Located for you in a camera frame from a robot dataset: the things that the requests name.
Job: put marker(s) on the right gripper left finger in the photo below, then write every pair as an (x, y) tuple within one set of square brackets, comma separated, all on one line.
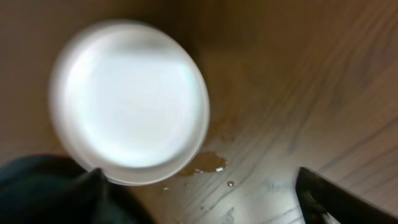
[(54, 189)]

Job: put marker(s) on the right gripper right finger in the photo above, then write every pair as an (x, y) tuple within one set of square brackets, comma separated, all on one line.
[(322, 201)]

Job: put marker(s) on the white plate with green stain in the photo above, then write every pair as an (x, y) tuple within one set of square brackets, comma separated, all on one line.
[(127, 98)]

